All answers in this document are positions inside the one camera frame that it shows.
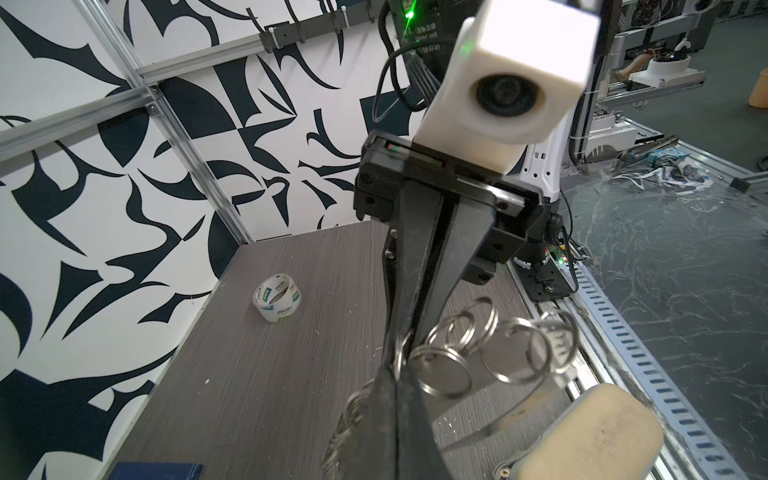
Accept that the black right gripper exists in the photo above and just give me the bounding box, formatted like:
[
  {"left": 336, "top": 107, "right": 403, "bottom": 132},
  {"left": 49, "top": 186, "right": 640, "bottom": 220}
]
[{"left": 353, "top": 131, "right": 545, "bottom": 363}]

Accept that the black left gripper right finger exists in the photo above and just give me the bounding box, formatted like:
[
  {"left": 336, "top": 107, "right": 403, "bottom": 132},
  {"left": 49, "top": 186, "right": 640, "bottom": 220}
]
[{"left": 395, "top": 366, "right": 452, "bottom": 479}]

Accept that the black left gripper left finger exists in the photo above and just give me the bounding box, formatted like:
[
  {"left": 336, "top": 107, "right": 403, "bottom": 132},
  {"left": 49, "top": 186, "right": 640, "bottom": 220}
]
[{"left": 341, "top": 367, "right": 398, "bottom": 480}]

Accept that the silver keyring cluster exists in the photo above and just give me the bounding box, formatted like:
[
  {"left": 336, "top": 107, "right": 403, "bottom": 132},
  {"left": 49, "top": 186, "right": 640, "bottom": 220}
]
[{"left": 321, "top": 297, "right": 580, "bottom": 479}]

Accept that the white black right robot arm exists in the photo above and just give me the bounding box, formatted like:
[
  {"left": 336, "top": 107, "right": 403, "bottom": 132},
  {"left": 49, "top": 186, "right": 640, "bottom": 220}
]
[{"left": 353, "top": 1, "right": 620, "bottom": 362}]

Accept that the clear tape roll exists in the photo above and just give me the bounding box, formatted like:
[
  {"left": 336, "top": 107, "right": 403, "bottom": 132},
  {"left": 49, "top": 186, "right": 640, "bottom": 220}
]
[{"left": 252, "top": 273, "right": 301, "bottom": 323}]

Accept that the beige glasses case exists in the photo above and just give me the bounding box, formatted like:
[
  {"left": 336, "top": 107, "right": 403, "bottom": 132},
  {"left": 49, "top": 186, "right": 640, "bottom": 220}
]
[{"left": 493, "top": 384, "right": 664, "bottom": 480}]

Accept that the blue book yellow label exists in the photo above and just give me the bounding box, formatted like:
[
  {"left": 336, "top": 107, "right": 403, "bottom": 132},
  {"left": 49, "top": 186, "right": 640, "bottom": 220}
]
[{"left": 107, "top": 462, "right": 204, "bottom": 480}]

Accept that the black wall hook rack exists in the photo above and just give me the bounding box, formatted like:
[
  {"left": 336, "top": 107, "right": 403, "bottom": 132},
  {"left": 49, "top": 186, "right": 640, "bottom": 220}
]
[{"left": 246, "top": 0, "right": 388, "bottom": 53}]

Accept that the white slotted cable duct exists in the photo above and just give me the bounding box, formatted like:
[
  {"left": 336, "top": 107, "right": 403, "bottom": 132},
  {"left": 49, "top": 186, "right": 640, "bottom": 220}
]
[{"left": 576, "top": 266, "right": 747, "bottom": 479}]

